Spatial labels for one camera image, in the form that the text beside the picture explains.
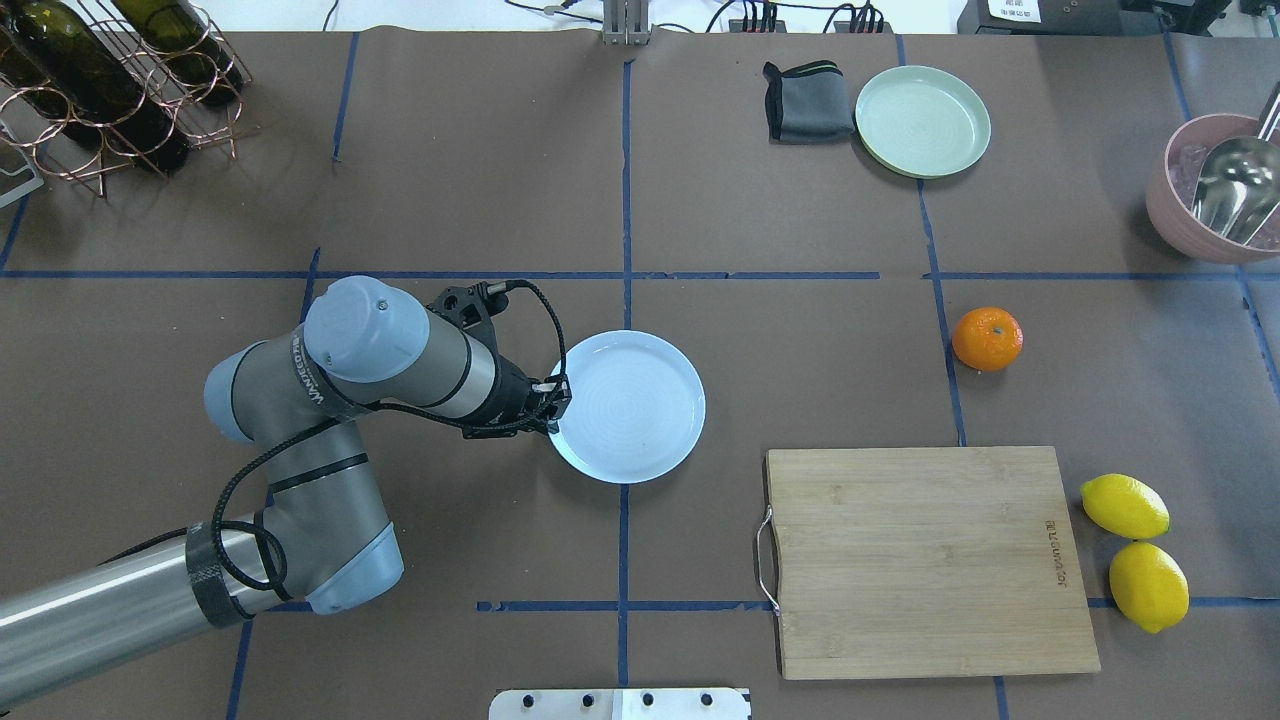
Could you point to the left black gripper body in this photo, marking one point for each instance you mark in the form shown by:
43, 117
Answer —
514, 393

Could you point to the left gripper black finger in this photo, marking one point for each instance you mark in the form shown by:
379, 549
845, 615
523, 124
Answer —
552, 398

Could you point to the light blue plate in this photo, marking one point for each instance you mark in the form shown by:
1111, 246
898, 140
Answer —
637, 408

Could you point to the orange fruit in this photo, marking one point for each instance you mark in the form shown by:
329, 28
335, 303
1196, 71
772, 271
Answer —
987, 339

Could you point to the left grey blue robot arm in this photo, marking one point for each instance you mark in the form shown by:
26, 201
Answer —
304, 519

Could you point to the green plate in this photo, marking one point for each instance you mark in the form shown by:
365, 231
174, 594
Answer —
922, 122

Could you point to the dark folded cloth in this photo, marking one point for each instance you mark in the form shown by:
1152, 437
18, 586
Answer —
808, 104

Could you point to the wooden cutting board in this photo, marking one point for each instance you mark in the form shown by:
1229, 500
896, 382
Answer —
930, 562

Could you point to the green bottle back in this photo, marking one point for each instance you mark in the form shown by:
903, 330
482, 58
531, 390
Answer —
188, 48

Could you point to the green bottle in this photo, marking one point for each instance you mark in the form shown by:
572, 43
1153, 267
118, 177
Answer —
19, 73
103, 92
188, 48

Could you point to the green bottle middle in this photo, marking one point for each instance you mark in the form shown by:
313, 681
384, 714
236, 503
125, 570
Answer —
103, 92

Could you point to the lemon near board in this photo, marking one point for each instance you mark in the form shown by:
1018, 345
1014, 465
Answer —
1125, 506

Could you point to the green bottle front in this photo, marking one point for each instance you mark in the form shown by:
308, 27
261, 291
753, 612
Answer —
19, 73

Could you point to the lemon far from board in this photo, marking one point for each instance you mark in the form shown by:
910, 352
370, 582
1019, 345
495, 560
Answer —
1148, 587

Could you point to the metal scoop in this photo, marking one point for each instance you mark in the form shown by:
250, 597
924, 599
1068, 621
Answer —
1238, 185

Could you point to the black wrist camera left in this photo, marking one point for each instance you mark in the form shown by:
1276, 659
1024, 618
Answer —
472, 308

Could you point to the white metal base plate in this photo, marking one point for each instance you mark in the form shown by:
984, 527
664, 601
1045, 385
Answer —
623, 703

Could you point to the aluminium frame post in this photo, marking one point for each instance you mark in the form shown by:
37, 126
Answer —
626, 22

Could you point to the copper wire bottle rack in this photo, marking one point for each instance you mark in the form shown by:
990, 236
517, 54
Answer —
75, 151

